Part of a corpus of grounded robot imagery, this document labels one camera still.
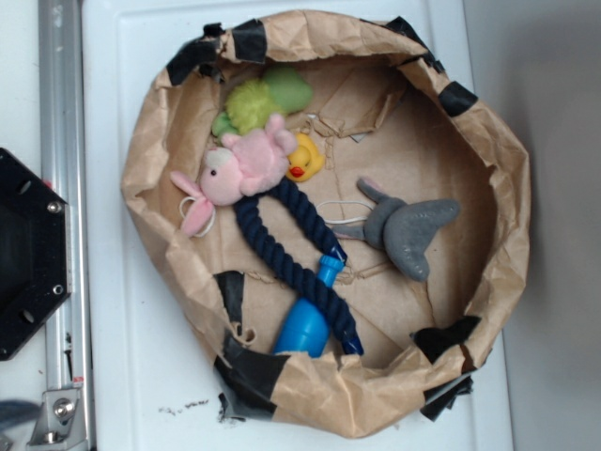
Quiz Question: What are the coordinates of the green plush animal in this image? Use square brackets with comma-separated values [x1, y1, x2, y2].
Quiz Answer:
[211, 66, 314, 140]

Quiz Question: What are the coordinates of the yellow rubber duck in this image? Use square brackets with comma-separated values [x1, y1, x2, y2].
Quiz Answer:
[285, 132, 326, 182]

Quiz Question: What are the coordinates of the pink plush bunny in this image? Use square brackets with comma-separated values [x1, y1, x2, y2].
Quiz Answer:
[170, 114, 298, 237]

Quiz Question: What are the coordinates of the grey plush shark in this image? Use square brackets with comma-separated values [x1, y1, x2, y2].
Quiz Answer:
[332, 178, 460, 282]

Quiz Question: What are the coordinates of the blue plastic toy bottle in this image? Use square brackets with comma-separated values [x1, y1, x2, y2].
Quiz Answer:
[272, 256, 345, 358]

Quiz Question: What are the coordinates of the brown paper bag bin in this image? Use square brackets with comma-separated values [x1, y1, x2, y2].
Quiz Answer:
[121, 10, 531, 438]

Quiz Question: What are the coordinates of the navy blue rope toy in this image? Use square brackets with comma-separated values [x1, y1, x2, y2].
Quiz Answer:
[234, 179, 363, 355]

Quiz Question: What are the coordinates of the aluminium extrusion rail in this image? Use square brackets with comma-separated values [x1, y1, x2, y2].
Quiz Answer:
[38, 1, 96, 450]

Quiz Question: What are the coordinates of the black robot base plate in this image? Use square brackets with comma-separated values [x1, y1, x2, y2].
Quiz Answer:
[1, 148, 69, 361]

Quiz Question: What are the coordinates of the metal corner bracket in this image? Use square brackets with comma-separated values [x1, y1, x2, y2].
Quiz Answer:
[26, 388, 85, 450]

